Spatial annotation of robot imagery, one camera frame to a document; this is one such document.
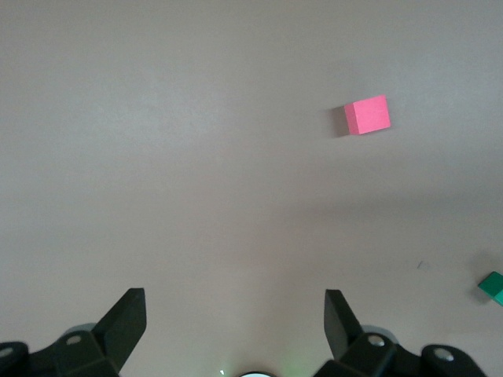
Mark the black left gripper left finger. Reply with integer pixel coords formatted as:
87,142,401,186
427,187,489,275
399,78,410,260
0,287,148,377

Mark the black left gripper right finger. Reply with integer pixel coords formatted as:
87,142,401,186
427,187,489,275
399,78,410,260
314,289,488,377

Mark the green cube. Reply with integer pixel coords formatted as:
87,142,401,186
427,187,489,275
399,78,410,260
477,270,503,307

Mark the pink cube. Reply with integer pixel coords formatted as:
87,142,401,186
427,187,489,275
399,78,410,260
344,93,392,137

